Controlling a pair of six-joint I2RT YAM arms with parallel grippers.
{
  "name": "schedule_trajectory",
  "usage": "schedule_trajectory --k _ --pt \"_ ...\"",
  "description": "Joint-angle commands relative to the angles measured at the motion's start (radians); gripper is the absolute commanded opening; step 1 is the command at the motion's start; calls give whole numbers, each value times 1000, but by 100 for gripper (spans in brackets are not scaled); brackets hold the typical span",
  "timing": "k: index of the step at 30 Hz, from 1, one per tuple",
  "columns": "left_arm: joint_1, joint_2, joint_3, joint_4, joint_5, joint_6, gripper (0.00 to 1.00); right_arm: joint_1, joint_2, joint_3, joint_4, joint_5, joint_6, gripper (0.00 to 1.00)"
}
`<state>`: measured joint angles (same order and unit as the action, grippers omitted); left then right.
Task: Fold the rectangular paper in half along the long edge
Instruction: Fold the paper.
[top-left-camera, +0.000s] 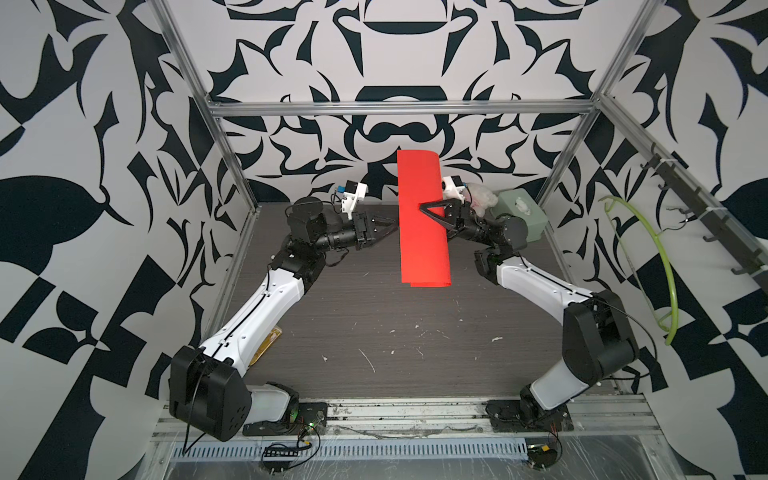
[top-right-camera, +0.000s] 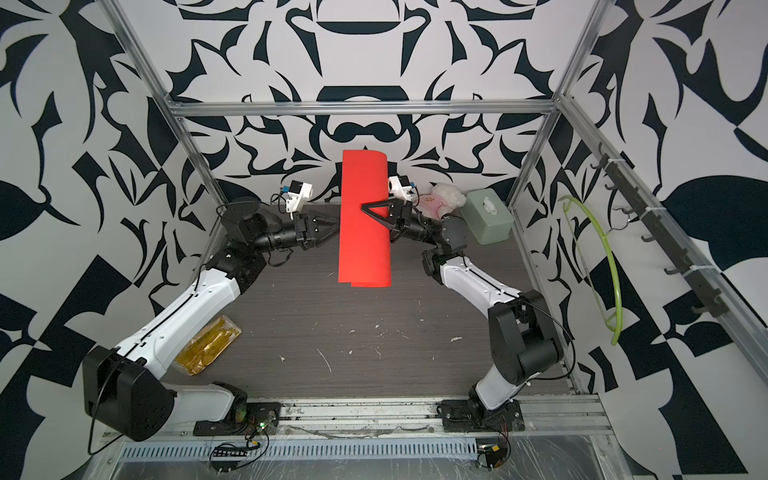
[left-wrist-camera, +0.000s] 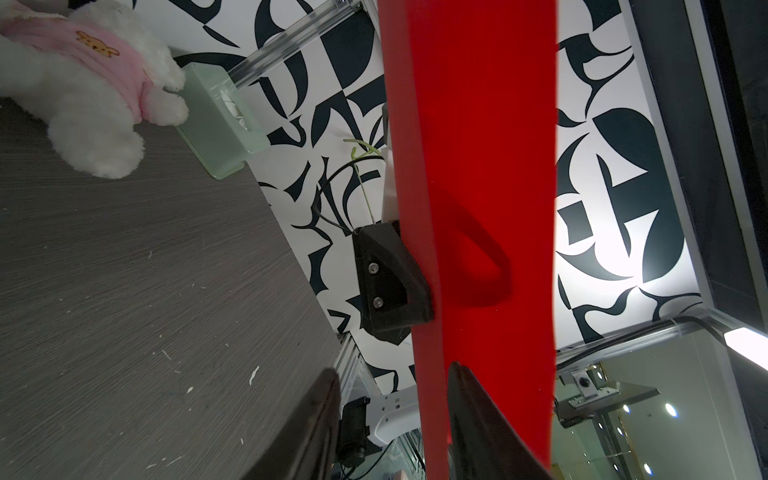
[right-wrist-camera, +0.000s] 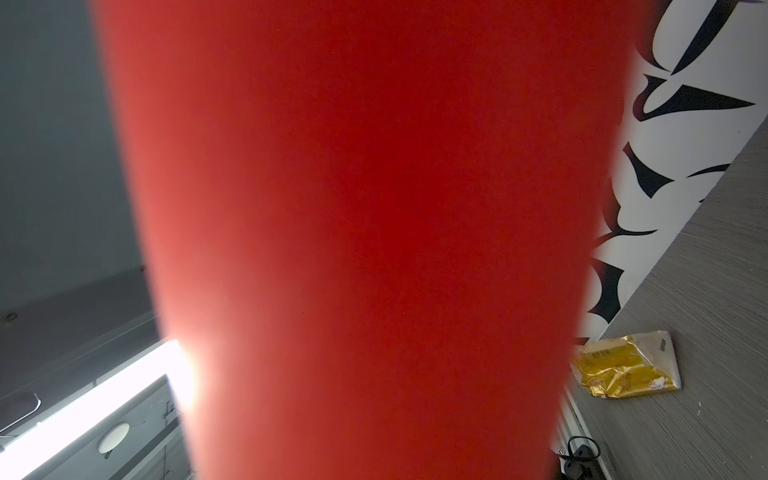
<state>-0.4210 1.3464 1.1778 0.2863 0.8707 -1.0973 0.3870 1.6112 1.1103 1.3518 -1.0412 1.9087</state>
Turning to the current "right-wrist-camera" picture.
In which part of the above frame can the yellow snack packet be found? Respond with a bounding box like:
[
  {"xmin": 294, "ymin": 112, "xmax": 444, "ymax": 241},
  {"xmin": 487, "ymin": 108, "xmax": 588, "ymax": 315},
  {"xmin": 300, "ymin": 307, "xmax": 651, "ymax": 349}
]
[{"xmin": 571, "ymin": 331, "xmax": 682, "ymax": 399}]

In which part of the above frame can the ceiling light strip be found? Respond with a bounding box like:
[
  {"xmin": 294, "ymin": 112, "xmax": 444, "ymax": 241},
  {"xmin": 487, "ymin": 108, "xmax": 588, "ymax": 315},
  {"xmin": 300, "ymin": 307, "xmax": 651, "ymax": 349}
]
[{"xmin": 1, "ymin": 340, "xmax": 185, "ymax": 479}]

